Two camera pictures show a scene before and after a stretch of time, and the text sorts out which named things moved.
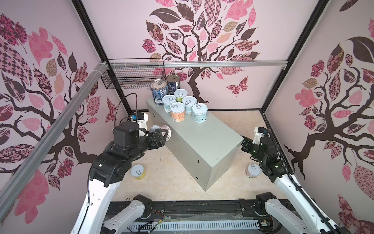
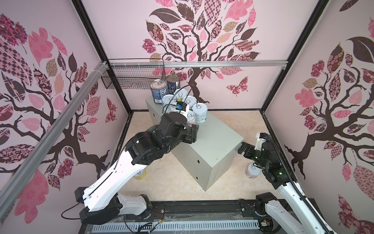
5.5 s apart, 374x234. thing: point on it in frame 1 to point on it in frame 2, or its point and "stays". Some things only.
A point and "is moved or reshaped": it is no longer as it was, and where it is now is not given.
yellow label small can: (138, 172) stays
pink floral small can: (252, 170) stays
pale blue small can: (199, 110) stays
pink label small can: (158, 127) is moved or reshaped
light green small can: (179, 93) stays
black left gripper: (156, 139) to (190, 133)
